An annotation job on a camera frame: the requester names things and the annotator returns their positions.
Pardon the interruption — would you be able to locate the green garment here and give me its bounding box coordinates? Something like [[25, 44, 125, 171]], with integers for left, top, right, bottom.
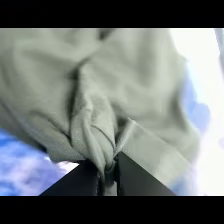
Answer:
[[0, 28, 201, 197]]

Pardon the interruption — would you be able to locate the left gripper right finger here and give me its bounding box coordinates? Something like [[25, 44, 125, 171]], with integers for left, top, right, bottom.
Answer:
[[116, 151, 176, 197]]

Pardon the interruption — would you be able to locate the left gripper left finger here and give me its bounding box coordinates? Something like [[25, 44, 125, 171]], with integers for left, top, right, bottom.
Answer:
[[39, 159, 101, 197]]

